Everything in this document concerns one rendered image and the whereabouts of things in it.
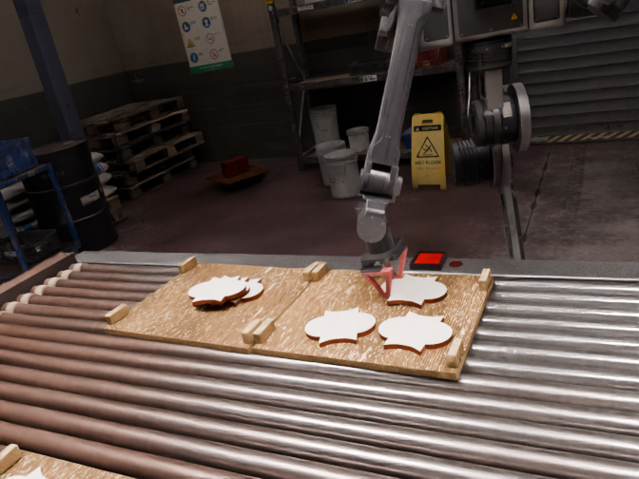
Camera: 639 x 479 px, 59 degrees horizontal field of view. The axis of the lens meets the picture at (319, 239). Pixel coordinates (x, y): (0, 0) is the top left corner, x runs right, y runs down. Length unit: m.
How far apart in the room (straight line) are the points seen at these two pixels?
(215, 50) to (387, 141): 5.86
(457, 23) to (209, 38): 5.43
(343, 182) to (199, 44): 2.91
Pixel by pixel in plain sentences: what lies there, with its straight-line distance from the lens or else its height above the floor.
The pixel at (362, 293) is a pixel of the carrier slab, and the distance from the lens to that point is 1.26.
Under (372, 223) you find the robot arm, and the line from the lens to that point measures 1.08.
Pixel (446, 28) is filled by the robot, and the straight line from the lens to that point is 1.69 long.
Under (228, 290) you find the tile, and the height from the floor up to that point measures 0.97.
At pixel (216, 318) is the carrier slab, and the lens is 1.30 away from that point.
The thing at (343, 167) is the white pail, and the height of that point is 0.27.
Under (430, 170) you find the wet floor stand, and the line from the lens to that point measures 4.77.
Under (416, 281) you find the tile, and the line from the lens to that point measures 1.25.
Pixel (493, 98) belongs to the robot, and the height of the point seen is 1.21.
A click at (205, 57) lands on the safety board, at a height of 1.26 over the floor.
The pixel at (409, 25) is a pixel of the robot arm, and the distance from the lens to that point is 1.13.
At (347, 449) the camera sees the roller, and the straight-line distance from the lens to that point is 0.90.
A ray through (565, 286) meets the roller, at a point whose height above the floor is 0.92.
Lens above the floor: 1.53
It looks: 22 degrees down
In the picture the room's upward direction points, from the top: 11 degrees counter-clockwise
